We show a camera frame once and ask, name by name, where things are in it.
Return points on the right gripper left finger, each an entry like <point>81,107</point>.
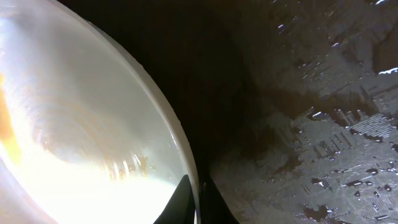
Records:
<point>181,207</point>

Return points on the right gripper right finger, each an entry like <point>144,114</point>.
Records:
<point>213,208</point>

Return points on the light green plate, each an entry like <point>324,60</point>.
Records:
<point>86,134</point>

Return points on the large brown serving tray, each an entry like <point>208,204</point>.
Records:
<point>289,106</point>

